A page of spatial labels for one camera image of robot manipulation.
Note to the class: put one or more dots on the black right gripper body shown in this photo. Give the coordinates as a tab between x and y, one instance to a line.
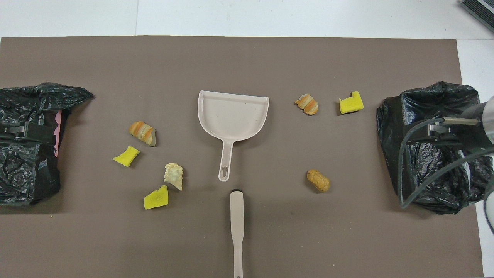
463	137

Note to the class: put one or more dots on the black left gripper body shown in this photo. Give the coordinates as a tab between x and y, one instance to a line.
5	133

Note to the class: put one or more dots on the brown bread roll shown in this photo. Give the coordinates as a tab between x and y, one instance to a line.
318	180

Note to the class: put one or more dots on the small yellow sponge piece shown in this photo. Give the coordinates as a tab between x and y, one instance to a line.
126	156

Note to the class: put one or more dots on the brown table mat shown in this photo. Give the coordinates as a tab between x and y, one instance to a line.
247	61

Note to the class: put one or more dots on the black ribbed device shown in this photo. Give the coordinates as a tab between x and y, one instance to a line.
480	9

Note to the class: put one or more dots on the black trash bag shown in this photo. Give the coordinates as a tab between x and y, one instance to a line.
27	173
388	154

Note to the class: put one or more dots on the orange striped croissant piece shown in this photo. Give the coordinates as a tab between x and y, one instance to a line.
141	131

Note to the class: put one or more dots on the notched yellow sponge piece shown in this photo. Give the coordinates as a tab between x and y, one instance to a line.
351	105

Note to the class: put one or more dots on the pale croissant piece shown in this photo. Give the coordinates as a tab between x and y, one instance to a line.
173	175

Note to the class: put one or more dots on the pink plastic bin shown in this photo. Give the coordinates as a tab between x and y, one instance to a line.
58	135

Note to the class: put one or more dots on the beige plastic dustpan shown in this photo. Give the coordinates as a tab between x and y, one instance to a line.
231	116

